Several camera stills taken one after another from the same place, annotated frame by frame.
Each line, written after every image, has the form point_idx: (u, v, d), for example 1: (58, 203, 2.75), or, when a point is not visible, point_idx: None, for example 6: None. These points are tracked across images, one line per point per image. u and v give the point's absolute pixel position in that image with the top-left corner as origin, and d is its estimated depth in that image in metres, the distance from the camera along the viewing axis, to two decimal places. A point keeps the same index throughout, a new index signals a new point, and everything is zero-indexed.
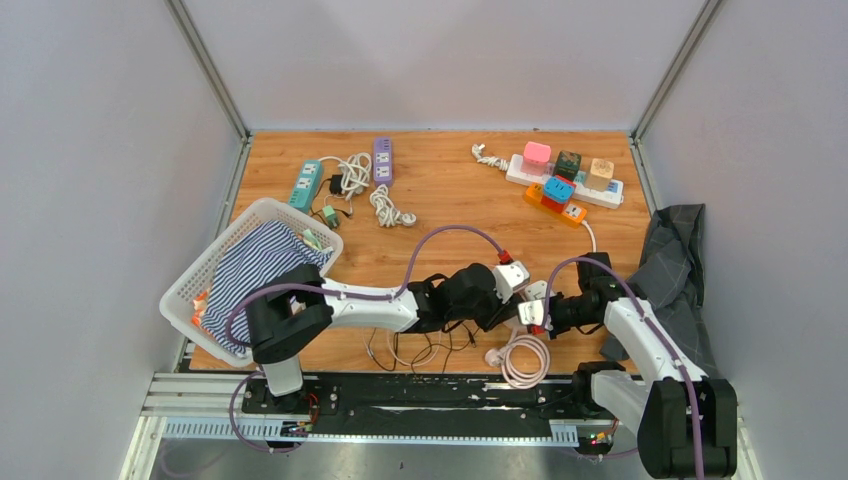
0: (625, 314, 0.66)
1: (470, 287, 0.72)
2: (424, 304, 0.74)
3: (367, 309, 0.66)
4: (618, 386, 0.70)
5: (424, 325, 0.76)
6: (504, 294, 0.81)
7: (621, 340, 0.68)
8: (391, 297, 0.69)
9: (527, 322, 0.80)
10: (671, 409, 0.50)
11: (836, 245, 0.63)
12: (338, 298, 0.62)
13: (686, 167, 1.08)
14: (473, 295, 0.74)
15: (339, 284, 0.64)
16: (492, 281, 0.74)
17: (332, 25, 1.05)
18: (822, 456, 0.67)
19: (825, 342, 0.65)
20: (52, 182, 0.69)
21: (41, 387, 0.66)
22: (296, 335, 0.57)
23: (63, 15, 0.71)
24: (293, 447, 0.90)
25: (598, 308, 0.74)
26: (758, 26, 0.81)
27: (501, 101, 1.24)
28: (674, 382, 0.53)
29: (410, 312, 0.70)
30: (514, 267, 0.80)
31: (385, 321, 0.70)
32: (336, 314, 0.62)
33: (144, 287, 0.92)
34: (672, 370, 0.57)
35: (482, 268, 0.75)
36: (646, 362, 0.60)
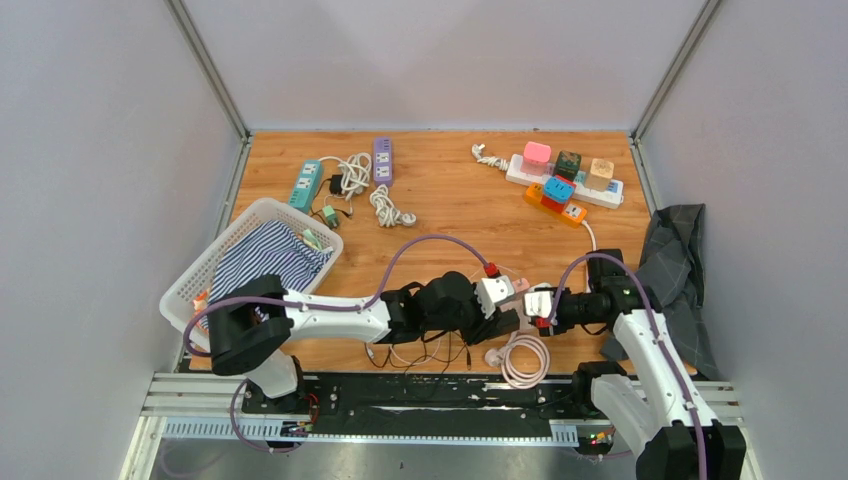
0: (637, 333, 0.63)
1: (441, 299, 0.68)
2: (400, 315, 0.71)
3: (332, 320, 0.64)
4: (619, 398, 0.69)
5: (400, 334, 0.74)
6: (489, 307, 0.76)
7: (629, 355, 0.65)
8: (360, 308, 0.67)
9: (533, 314, 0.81)
10: (677, 457, 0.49)
11: (836, 245, 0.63)
12: (300, 309, 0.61)
13: (686, 168, 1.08)
14: (446, 305, 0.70)
15: (303, 294, 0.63)
16: (466, 291, 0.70)
17: (332, 25, 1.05)
18: (820, 455, 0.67)
19: (825, 342, 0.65)
20: (52, 181, 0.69)
21: (41, 386, 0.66)
22: (257, 349, 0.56)
23: (62, 15, 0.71)
24: (293, 447, 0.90)
25: (609, 313, 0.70)
26: (758, 26, 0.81)
27: (501, 101, 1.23)
28: (682, 429, 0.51)
29: (383, 323, 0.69)
30: (498, 281, 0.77)
31: (355, 331, 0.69)
32: (298, 326, 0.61)
33: (144, 287, 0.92)
34: (682, 410, 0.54)
35: (460, 277, 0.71)
36: (654, 392, 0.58)
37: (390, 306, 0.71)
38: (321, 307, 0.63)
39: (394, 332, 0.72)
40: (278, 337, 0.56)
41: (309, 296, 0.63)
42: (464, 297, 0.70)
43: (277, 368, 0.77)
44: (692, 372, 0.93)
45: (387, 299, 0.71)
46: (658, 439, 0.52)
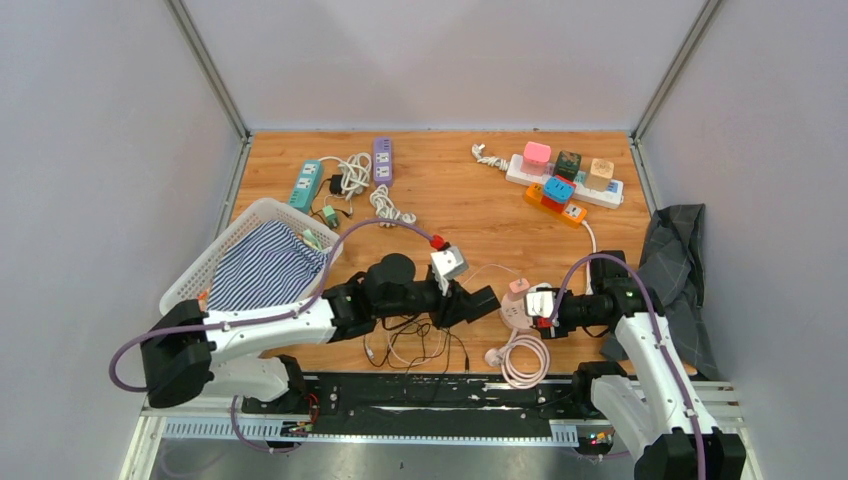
0: (639, 336, 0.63)
1: (381, 285, 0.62)
2: (347, 308, 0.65)
3: (264, 335, 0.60)
4: (619, 399, 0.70)
5: (353, 329, 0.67)
6: (443, 283, 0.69)
7: (629, 357, 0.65)
8: (295, 313, 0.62)
9: (536, 313, 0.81)
10: (676, 465, 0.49)
11: (836, 245, 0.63)
12: (219, 330, 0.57)
13: (685, 168, 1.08)
14: (391, 290, 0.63)
15: (227, 313, 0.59)
16: (409, 270, 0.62)
17: (331, 25, 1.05)
18: (820, 456, 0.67)
19: (825, 342, 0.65)
20: (52, 181, 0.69)
21: (41, 387, 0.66)
22: (178, 380, 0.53)
23: (62, 15, 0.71)
24: (292, 447, 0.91)
25: (612, 315, 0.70)
26: (758, 26, 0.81)
27: (501, 101, 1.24)
28: (683, 438, 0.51)
29: (325, 324, 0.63)
30: (447, 252, 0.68)
31: (300, 338, 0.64)
32: (223, 348, 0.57)
33: (144, 287, 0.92)
34: (682, 417, 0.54)
35: (401, 257, 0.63)
36: (655, 398, 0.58)
37: (334, 301, 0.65)
38: (247, 322, 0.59)
39: (346, 325, 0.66)
40: (195, 367, 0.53)
41: (234, 313, 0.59)
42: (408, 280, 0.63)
43: (255, 379, 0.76)
44: (692, 372, 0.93)
45: (328, 295, 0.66)
46: (658, 445, 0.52)
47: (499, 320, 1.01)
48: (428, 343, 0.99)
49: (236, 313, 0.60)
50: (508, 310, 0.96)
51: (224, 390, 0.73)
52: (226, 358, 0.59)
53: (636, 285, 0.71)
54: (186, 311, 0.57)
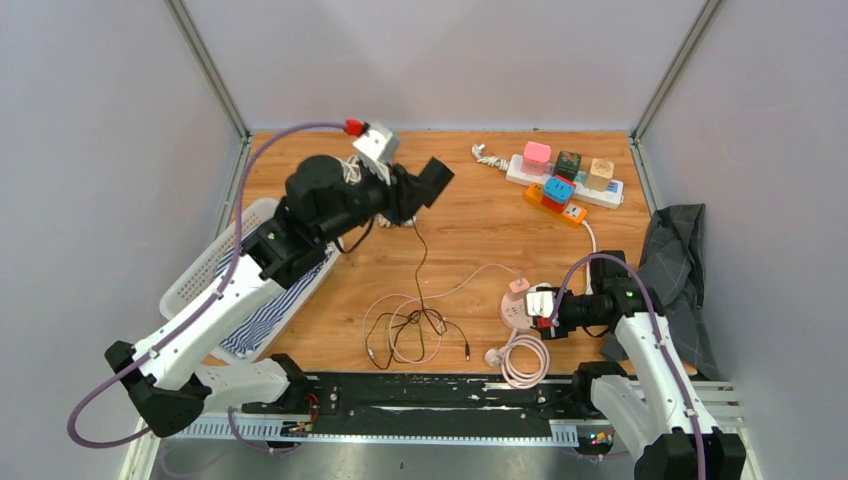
0: (639, 336, 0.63)
1: (307, 197, 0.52)
2: (278, 248, 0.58)
3: (199, 334, 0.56)
4: (618, 400, 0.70)
5: (300, 261, 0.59)
6: (383, 170, 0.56)
7: (629, 357, 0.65)
8: (216, 296, 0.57)
9: (537, 313, 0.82)
10: (676, 465, 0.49)
11: (836, 245, 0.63)
12: (150, 360, 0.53)
13: (686, 168, 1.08)
14: (319, 201, 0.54)
15: (152, 338, 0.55)
16: (329, 172, 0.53)
17: (331, 24, 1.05)
18: (820, 456, 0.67)
19: (825, 342, 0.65)
20: (52, 181, 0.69)
21: (42, 386, 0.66)
22: (160, 415, 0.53)
23: (61, 14, 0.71)
24: (292, 447, 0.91)
25: (612, 315, 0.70)
26: (757, 26, 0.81)
27: (501, 101, 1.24)
28: (683, 437, 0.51)
29: (255, 284, 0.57)
30: (370, 134, 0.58)
31: (249, 307, 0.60)
32: (168, 370, 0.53)
33: (144, 287, 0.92)
34: (683, 417, 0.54)
35: (317, 162, 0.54)
36: (655, 397, 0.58)
37: (261, 250, 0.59)
38: (174, 337, 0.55)
39: (287, 262, 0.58)
40: (155, 399, 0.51)
41: (161, 332, 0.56)
42: (336, 182, 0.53)
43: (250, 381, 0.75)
44: (692, 372, 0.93)
45: (250, 248, 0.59)
46: (658, 445, 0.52)
47: (499, 319, 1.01)
48: (428, 343, 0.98)
49: (163, 332, 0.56)
50: (508, 309, 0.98)
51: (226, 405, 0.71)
52: (186, 374, 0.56)
53: (635, 285, 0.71)
54: (113, 360, 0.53)
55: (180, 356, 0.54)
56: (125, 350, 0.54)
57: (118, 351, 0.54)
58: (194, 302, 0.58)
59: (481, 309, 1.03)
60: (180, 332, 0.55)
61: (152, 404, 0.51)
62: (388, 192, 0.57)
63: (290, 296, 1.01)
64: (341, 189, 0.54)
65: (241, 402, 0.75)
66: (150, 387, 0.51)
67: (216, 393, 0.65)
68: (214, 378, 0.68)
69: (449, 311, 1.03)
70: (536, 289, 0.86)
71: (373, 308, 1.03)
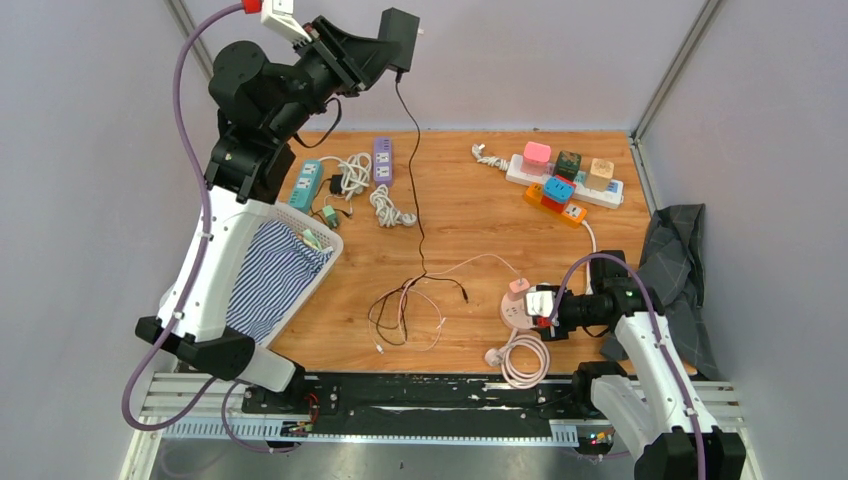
0: (638, 336, 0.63)
1: (239, 95, 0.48)
2: (241, 161, 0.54)
3: (212, 280, 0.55)
4: (617, 399, 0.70)
5: (270, 168, 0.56)
6: (294, 27, 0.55)
7: (629, 357, 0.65)
8: (207, 239, 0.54)
9: (533, 311, 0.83)
10: (675, 466, 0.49)
11: (836, 245, 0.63)
12: (180, 321, 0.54)
13: (685, 168, 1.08)
14: (254, 95, 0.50)
15: (172, 301, 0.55)
16: (248, 60, 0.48)
17: (331, 24, 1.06)
18: (821, 457, 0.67)
19: (825, 342, 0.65)
20: (51, 182, 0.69)
21: (41, 386, 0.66)
22: (219, 360, 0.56)
23: (60, 15, 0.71)
24: (292, 447, 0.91)
25: (612, 315, 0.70)
26: (757, 27, 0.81)
27: (501, 101, 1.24)
28: (683, 436, 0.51)
29: (236, 212, 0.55)
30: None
31: (246, 233, 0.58)
32: (201, 322, 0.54)
33: (144, 287, 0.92)
34: (682, 416, 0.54)
35: (229, 53, 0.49)
36: (655, 397, 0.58)
37: (225, 176, 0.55)
38: (190, 292, 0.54)
39: (259, 170, 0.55)
40: (203, 352, 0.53)
41: (175, 293, 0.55)
42: (262, 66, 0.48)
43: (265, 361, 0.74)
44: (692, 372, 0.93)
45: (212, 178, 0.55)
46: (658, 445, 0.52)
47: (499, 319, 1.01)
48: (428, 343, 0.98)
49: (177, 293, 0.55)
50: (508, 309, 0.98)
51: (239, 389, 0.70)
52: (221, 318, 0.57)
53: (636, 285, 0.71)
54: (144, 335, 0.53)
55: (204, 307, 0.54)
56: (151, 323, 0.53)
57: (143, 326, 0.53)
58: (189, 252, 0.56)
59: (481, 308, 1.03)
60: (192, 286, 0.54)
61: (204, 360, 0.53)
62: (327, 61, 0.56)
63: (290, 297, 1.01)
64: (272, 74, 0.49)
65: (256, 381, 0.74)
66: (193, 345, 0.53)
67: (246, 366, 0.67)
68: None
69: (449, 311, 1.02)
70: (537, 288, 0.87)
71: (376, 309, 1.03)
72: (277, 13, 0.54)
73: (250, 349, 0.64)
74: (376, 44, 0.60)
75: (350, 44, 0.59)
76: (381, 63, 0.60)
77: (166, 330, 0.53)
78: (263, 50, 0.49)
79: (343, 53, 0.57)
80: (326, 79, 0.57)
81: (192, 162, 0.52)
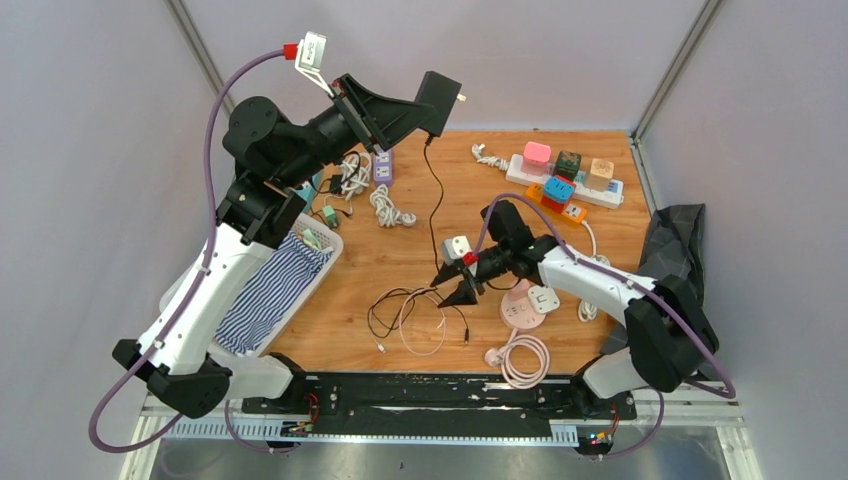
0: (559, 265, 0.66)
1: (248, 151, 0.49)
2: (254, 205, 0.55)
3: (200, 313, 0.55)
4: (608, 359, 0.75)
5: (280, 214, 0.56)
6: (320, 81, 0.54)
7: (563, 286, 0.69)
8: (202, 274, 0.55)
9: (461, 255, 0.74)
10: (654, 326, 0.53)
11: (836, 246, 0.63)
12: (158, 350, 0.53)
13: (686, 168, 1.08)
14: (262, 150, 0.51)
15: (154, 330, 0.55)
16: (260, 119, 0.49)
17: (330, 25, 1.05)
18: (826, 459, 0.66)
19: (827, 344, 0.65)
20: (50, 183, 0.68)
21: (39, 387, 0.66)
22: (189, 397, 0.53)
23: (60, 16, 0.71)
24: (292, 447, 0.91)
25: (529, 274, 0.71)
26: (757, 28, 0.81)
27: (501, 101, 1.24)
28: (642, 302, 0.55)
29: (239, 251, 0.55)
30: (302, 51, 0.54)
31: (244, 273, 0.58)
32: (180, 354, 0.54)
33: (143, 288, 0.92)
34: (629, 291, 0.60)
35: (245, 107, 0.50)
36: (606, 297, 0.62)
37: (235, 214, 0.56)
38: (175, 324, 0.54)
39: (268, 217, 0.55)
40: (175, 385, 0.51)
41: (160, 322, 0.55)
42: (274, 124, 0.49)
43: (260, 371, 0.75)
44: None
45: (222, 216, 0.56)
46: (633, 329, 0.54)
47: (499, 319, 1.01)
48: (428, 343, 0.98)
49: (162, 321, 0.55)
50: (508, 309, 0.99)
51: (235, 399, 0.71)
52: (201, 354, 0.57)
53: (529, 231, 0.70)
54: (120, 357, 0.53)
55: (186, 340, 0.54)
56: (130, 347, 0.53)
57: (122, 349, 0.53)
58: (185, 281, 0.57)
59: (482, 308, 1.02)
60: (179, 318, 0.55)
61: (169, 395, 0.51)
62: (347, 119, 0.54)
63: (290, 297, 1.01)
64: (284, 132, 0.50)
65: (252, 388, 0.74)
66: (165, 376, 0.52)
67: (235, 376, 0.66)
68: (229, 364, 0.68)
69: (448, 311, 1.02)
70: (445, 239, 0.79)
71: (376, 308, 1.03)
72: (306, 66, 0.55)
73: (226, 388, 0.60)
74: (404, 107, 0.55)
75: (375, 103, 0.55)
76: (408, 125, 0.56)
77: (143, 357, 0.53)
78: (276, 108, 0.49)
79: (365, 112, 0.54)
80: (343, 135, 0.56)
81: (208, 198, 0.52)
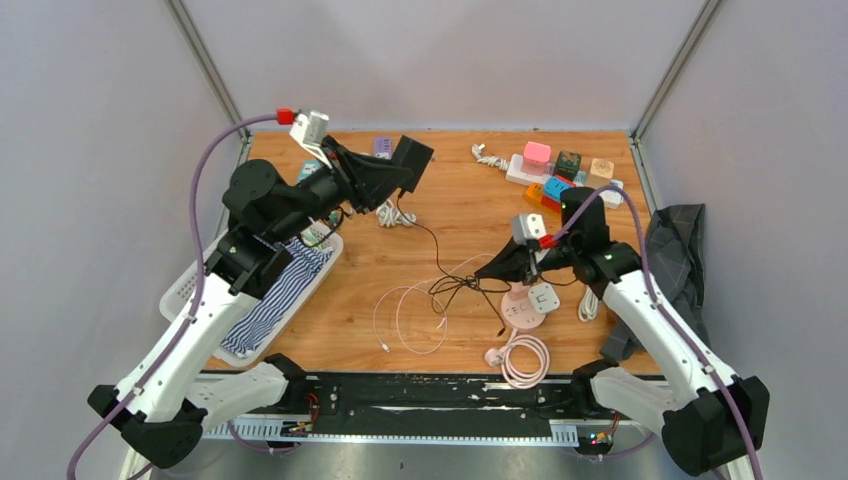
0: (633, 300, 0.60)
1: (248, 207, 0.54)
2: (244, 258, 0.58)
3: (184, 360, 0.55)
4: (623, 386, 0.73)
5: (268, 268, 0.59)
6: (321, 155, 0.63)
7: (626, 322, 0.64)
8: (188, 320, 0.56)
9: (537, 237, 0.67)
10: (710, 428, 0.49)
11: (836, 246, 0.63)
12: (136, 397, 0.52)
13: (686, 168, 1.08)
14: (261, 208, 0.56)
15: (133, 378, 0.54)
16: (262, 180, 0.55)
17: (330, 24, 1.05)
18: (827, 459, 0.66)
19: (827, 344, 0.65)
20: (51, 184, 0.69)
21: (42, 388, 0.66)
22: (163, 443, 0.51)
23: (61, 16, 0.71)
24: (292, 447, 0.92)
25: (593, 281, 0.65)
26: (758, 27, 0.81)
27: (501, 101, 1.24)
28: (711, 398, 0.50)
29: (226, 300, 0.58)
30: (299, 122, 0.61)
31: (228, 321, 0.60)
32: (159, 402, 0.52)
33: (144, 289, 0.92)
34: (703, 376, 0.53)
35: (247, 170, 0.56)
36: (671, 364, 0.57)
37: (225, 266, 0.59)
38: (156, 370, 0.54)
39: (257, 269, 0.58)
40: (151, 431, 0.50)
41: (141, 368, 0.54)
42: (273, 186, 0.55)
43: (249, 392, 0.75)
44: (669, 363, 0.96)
45: (212, 266, 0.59)
46: (687, 414, 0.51)
47: (499, 319, 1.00)
48: (428, 343, 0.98)
49: (143, 368, 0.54)
50: (508, 309, 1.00)
51: (229, 416, 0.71)
52: (179, 402, 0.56)
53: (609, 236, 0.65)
54: (95, 404, 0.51)
55: (167, 386, 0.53)
56: (106, 393, 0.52)
57: (98, 396, 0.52)
58: (170, 328, 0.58)
59: (482, 308, 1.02)
60: (161, 364, 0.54)
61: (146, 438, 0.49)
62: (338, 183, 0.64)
63: (290, 297, 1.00)
64: (281, 192, 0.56)
65: (246, 402, 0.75)
66: (142, 423, 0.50)
67: (218, 407, 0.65)
68: (208, 398, 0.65)
69: (448, 311, 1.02)
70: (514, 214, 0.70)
71: (378, 308, 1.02)
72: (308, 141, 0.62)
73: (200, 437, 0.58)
74: (388, 172, 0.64)
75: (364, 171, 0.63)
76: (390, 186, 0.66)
77: (119, 403, 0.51)
78: (275, 171, 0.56)
79: (355, 178, 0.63)
80: (331, 196, 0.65)
81: (198, 249, 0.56)
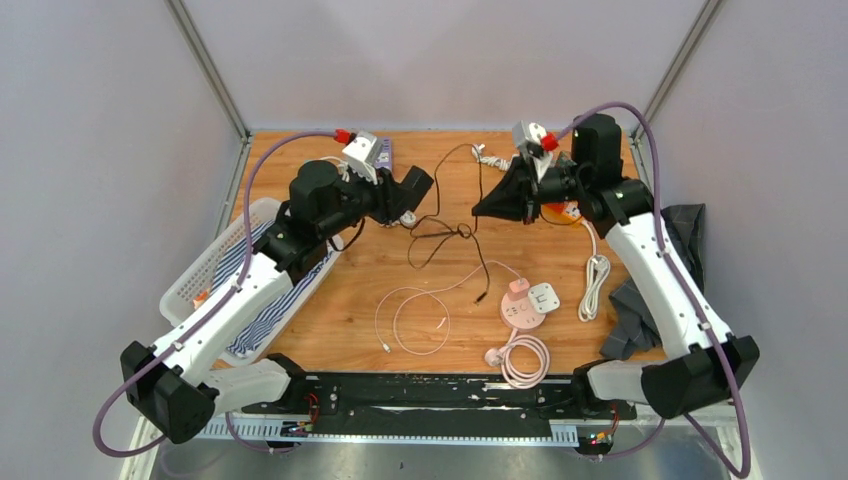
0: (639, 246, 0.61)
1: (312, 194, 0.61)
2: (288, 244, 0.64)
3: (222, 325, 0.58)
4: (615, 366, 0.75)
5: (309, 256, 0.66)
6: (370, 171, 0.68)
7: (628, 268, 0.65)
8: (234, 289, 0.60)
9: (538, 140, 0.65)
10: (697, 381, 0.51)
11: (836, 247, 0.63)
12: (175, 352, 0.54)
13: (686, 168, 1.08)
14: (320, 199, 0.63)
15: (173, 335, 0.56)
16: (328, 173, 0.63)
17: (330, 25, 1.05)
18: (825, 459, 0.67)
19: (826, 344, 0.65)
20: (50, 185, 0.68)
21: (41, 388, 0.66)
22: (182, 412, 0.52)
23: (60, 17, 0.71)
24: (292, 447, 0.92)
25: (597, 218, 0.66)
26: (758, 27, 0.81)
27: (501, 101, 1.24)
28: (701, 353, 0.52)
29: (272, 276, 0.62)
30: (357, 141, 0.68)
31: (267, 298, 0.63)
32: (193, 363, 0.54)
33: (143, 289, 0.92)
34: (697, 330, 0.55)
35: (315, 165, 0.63)
36: (665, 316, 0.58)
37: (271, 249, 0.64)
38: (198, 330, 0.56)
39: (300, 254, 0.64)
40: (183, 389, 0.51)
41: (181, 328, 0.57)
42: (335, 180, 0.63)
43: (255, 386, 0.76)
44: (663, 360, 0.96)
45: (259, 247, 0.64)
46: (675, 366, 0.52)
47: (499, 320, 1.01)
48: (428, 343, 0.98)
49: (183, 328, 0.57)
50: (508, 309, 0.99)
51: (233, 406, 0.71)
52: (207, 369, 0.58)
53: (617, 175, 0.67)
54: (131, 359, 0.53)
55: (205, 347, 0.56)
56: (144, 347, 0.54)
57: (134, 351, 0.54)
58: (213, 296, 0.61)
59: (482, 309, 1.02)
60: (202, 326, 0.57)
61: (176, 400, 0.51)
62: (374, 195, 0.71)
63: (289, 297, 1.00)
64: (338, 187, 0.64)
65: (249, 397, 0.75)
66: (178, 376, 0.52)
67: (225, 391, 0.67)
68: (219, 380, 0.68)
69: (448, 311, 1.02)
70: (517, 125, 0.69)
71: (378, 310, 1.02)
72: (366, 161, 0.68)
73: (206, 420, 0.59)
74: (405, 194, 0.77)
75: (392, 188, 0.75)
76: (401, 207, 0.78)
77: (158, 356, 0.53)
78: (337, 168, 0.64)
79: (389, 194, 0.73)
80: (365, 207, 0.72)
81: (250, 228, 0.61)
